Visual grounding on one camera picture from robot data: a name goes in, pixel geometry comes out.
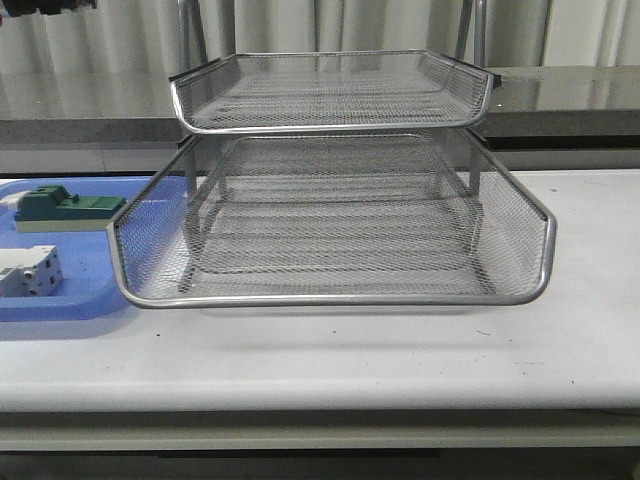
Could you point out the blue plastic tray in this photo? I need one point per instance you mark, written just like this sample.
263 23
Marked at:
80 295

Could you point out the silver mesh tray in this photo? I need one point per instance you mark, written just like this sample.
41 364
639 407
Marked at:
516 240
256 93
403 246

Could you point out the green terminal block component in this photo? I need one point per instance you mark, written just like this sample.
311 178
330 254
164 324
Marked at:
52 208

